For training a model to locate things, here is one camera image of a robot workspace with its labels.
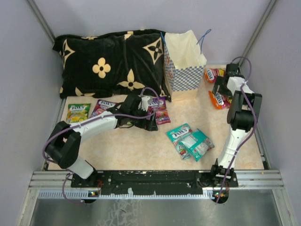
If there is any blue checkered paper bag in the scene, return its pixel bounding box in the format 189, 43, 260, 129
161, 29, 211, 101

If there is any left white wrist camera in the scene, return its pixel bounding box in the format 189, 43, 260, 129
138, 95, 153, 112

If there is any orange snack packet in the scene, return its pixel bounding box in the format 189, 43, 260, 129
208, 91, 231, 110
204, 68, 225, 83

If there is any white slotted cable duct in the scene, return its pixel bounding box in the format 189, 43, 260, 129
39, 189, 221, 198

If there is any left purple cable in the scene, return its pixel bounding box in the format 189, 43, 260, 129
41, 87, 160, 204

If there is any red teal snack packet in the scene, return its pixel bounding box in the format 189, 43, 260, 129
148, 97, 171, 125

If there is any purple snack packet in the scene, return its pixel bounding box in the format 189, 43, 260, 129
90, 99, 117, 118

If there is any green Fox's candy bag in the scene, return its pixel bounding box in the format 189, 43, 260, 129
66, 104, 91, 123

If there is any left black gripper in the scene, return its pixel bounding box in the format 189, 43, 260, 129
129, 106, 158, 131

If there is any black pillow with beige flowers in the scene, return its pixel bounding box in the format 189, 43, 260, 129
53, 29, 171, 101

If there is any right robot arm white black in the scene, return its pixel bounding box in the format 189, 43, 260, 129
210, 63, 262, 186

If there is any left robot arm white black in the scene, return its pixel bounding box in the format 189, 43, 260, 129
43, 94, 158, 187

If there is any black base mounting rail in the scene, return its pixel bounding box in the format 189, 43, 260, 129
71, 170, 223, 195

